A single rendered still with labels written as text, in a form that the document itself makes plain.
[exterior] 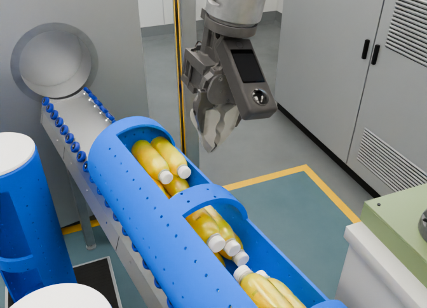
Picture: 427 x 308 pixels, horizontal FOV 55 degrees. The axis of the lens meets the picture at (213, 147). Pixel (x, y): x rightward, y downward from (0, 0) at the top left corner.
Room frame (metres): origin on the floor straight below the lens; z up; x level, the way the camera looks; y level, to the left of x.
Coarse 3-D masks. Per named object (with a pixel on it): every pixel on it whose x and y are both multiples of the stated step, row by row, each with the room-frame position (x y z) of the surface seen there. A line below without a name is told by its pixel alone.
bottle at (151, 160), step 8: (136, 144) 1.09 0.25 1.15; (144, 144) 1.09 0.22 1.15; (136, 152) 1.07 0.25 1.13; (144, 152) 1.05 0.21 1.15; (152, 152) 1.04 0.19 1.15; (144, 160) 1.02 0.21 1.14; (152, 160) 1.00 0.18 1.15; (160, 160) 1.00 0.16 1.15; (144, 168) 1.01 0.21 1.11; (152, 168) 0.98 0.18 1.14; (160, 168) 0.98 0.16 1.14; (168, 168) 0.99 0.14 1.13; (152, 176) 0.97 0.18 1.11
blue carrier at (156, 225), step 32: (128, 128) 1.05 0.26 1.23; (160, 128) 1.11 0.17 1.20; (96, 160) 0.99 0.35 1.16; (128, 160) 0.91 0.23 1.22; (128, 192) 0.82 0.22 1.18; (160, 192) 0.77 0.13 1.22; (192, 192) 0.76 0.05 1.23; (224, 192) 0.79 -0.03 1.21; (128, 224) 0.76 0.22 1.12; (160, 224) 0.69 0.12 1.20; (160, 256) 0.63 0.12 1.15; (192, 256) 0.59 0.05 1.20; (256, 256) 0.73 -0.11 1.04; (192, 288) 0.53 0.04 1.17; (224, 288) 0.50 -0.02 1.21
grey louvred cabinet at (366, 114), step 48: (288, 0) 3.28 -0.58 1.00; (336, 0) 2.75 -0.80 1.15; (384, 0) 2.38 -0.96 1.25; (288, 48) 3.22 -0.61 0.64; (336, 48) 2.67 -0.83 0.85; (384, 48) 2.28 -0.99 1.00; (288, 96) 3.14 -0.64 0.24; (336, 96) 2.59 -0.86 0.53; (384, 96) 2.20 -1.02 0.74; (336, 144) 2.50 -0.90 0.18; (384, 144) 2.10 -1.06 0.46; (384, 192) 2.01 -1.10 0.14
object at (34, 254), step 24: (24, 168) 1.14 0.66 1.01; (0, 192) 1.07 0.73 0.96; (24, 192) 1.11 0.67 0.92; (48, 192) 1.23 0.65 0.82; (0, 216) 1.27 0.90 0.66; (24, 216) 1.09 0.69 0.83; (48, 216) 1.17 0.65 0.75; (0, 240) 1.23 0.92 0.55; (24, 240) 1.31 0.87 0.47; (48, 240) 1.14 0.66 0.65; (0, 264) 1.07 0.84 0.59; (24, 264) 1.07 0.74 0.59; (48, 264) 1.11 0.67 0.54; (24, 288) 1.25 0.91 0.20
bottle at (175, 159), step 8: (152, 144) 1.13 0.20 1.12; (160, 144) 1.11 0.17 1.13; (168, 144) 1.11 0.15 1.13; (160, 152) 1.08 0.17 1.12; (168, 152) 1.06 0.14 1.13; (176, 152) 1.06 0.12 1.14; (168, 160) 1.04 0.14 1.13; (176, 160) 1.03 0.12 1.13; (184, 160) 1.04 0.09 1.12; (176, 168) 1.01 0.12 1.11
